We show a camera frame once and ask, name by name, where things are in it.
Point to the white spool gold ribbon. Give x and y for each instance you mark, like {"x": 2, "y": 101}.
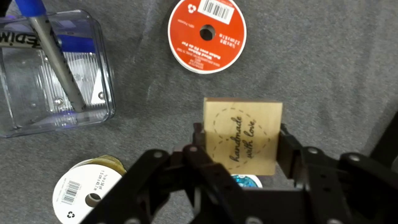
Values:
{"x": 78, "y": 187}

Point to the grey barrel pen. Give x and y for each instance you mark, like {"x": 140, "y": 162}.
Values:
{"x": 57, "y": 63}

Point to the clear plastic pen box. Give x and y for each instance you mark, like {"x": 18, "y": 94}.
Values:
{"x": 25, "y": 91}

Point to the teal ribbon spool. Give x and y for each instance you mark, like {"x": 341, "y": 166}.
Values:
{"x": 246, "y": 182}

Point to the blue clear barrel pen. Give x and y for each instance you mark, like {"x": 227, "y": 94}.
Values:
{"x": 78, "y": 44}

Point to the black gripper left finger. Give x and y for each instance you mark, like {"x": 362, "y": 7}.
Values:
{"x": 199, "y": 138}

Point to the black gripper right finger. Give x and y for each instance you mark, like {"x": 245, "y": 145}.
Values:
{"x": 290, "y": 153}

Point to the grey table cloth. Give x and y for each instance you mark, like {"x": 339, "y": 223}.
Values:
{"x": 323, "y": 63}

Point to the red ribbon spool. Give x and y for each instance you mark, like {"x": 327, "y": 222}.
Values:
{"x": 186, "y": 41}

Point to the wooden stamp block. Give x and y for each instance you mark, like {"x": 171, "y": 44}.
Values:
{"x": 240, "y": 125}

